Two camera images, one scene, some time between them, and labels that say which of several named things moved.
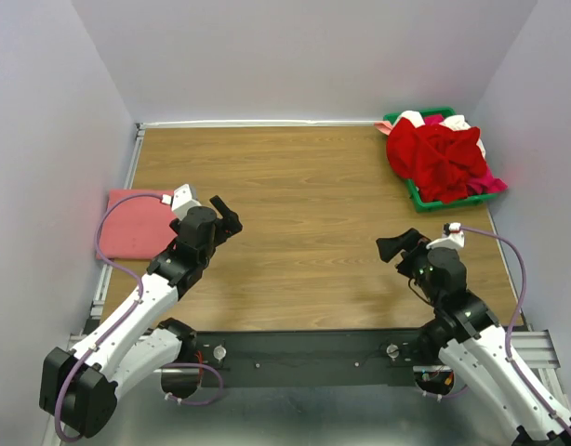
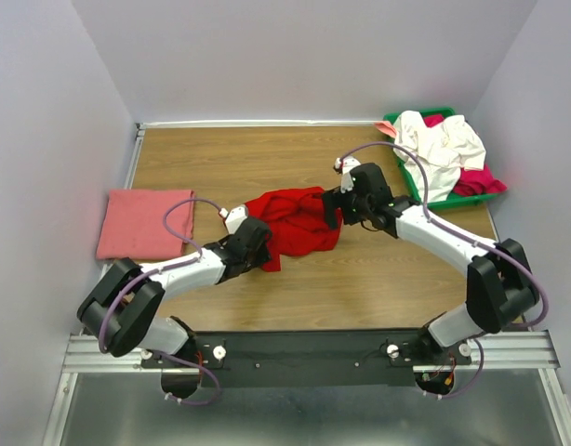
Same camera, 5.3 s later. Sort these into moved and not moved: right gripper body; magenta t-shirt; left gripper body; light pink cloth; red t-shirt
Moved: right gripper body; left gripper body; red t-shirt
Not moved: light pink cloth; magenta t-shirt
